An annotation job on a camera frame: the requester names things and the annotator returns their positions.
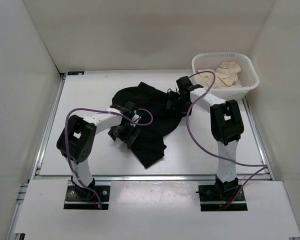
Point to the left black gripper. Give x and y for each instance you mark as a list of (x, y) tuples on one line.
[(127, 138)]

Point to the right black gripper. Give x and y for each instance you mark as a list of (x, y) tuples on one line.
[(173, 96)]

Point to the black trousers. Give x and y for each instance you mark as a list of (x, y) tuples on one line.
[(149, 146)]

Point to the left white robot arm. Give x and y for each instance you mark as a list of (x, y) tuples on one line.
[(76, 141)]

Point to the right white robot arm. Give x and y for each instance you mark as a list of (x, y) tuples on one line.
[(226, 127)]

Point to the beige trousers in basket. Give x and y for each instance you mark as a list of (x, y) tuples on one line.
[(226, 76)]

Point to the white plastic basket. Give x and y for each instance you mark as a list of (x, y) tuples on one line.
[(248, 78)]

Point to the white front cover board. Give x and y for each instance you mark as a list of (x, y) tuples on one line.
[(156, 211)]

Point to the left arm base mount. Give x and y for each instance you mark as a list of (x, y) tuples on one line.
[(74, 201)]

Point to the aluminium frame rail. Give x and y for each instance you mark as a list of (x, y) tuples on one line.
[(110, 161)]

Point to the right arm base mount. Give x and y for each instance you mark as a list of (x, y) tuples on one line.
[(222, 196)]

